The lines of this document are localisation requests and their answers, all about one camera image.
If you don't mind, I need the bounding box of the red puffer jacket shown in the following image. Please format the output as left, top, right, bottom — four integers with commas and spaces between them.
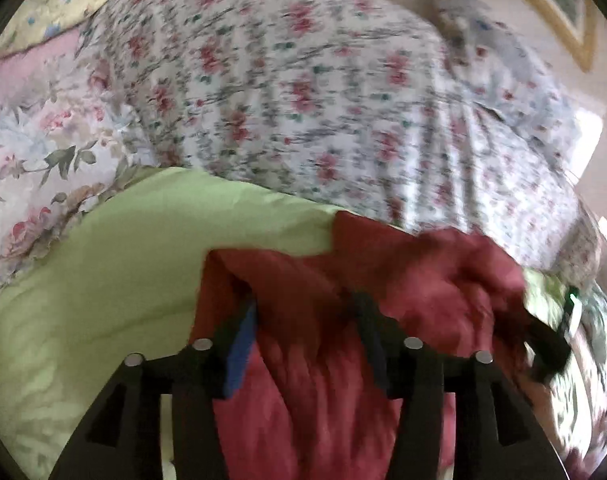
192, 211, 526, 479

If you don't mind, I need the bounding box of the light green bed sheet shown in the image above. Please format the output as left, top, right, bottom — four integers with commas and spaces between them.
0, 168, 335, 479

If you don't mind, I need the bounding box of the large floral blanket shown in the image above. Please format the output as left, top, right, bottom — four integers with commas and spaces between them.
0, 58, 156, 290

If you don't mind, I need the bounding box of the blue grey floral pillow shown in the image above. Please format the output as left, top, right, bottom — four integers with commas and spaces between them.
433, 0, 579, 167

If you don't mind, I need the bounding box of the rose pattern white quilt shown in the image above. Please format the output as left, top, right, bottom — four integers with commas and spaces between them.
78, 0, 602, 286

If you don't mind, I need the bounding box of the pink sheet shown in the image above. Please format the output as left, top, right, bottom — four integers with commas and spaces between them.
0, 27, 80, 100

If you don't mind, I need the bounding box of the yellow floral pillow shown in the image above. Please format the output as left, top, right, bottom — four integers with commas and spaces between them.
0, 0, 108, 58

